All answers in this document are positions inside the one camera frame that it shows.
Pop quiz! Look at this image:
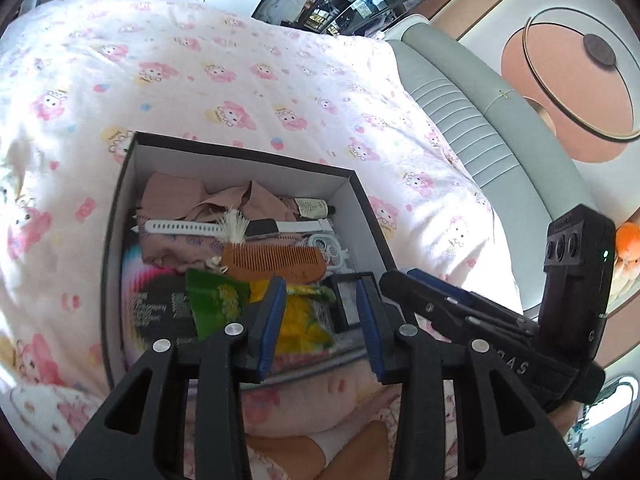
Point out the pink cartoon printed blanket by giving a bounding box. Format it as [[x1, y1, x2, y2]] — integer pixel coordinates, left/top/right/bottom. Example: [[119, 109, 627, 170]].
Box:
[[0, 0, 526, 480]]

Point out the person's leg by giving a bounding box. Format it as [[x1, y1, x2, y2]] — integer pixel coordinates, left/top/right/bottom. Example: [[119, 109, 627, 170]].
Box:
[[245, 417, 396, 480]]

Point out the black rainbow-striped packet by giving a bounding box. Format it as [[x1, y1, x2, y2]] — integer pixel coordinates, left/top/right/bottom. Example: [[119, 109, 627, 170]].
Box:
[[120, 242, 201, 361]]

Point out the small white bottle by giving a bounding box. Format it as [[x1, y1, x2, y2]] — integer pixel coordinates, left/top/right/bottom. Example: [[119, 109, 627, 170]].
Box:
[[292, 197, 337, 221]]

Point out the green yellow snack packet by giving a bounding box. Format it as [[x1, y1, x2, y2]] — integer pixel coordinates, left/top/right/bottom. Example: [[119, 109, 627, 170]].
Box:
[[185, 269, 336, 356]]

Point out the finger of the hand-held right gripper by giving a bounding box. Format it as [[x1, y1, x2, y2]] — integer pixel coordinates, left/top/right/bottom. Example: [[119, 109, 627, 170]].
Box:
[[406, 268, 538, 331], [379, 270, 543, 361]]

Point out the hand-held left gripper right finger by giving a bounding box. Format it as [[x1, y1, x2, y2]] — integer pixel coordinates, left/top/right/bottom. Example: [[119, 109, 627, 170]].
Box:
[[355, 276, 583, 480]]

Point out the white strap smart watch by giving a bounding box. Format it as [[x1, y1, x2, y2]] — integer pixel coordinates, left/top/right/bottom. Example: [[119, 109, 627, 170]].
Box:
[[131, 217, 335, 238]]

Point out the black cardboard box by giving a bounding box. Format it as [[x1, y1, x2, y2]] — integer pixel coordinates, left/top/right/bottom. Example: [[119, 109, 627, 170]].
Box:
[[100, 131, 398, 378]]

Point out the orange plush toy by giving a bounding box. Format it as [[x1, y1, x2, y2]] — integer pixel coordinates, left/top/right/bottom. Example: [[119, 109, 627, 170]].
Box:
[[612, 222, 640, 281]]

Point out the pink shell-print scarf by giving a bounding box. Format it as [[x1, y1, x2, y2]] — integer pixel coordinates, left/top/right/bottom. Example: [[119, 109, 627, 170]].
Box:
[[134, 172, 311, 271]]

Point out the wooden comb with tassel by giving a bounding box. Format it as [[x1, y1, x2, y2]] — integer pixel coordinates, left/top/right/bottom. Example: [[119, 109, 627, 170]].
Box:
[[207, 208, 327, 286]]

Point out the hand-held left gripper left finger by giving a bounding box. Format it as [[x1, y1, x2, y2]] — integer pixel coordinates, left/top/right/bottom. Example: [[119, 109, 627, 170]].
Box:
[[56, 276, 288, 480]]

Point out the grey padded headboard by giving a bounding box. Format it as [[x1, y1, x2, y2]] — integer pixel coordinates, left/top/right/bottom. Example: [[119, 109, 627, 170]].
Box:
[[385, 17, 601, 281]]

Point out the small black rectangular case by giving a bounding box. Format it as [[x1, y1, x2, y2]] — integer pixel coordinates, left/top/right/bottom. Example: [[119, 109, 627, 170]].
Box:
[[327, 271, 378, 335]]

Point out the round pink wall ornament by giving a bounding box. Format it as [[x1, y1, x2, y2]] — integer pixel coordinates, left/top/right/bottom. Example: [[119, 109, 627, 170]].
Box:
[[500, 7, 640, 163]]

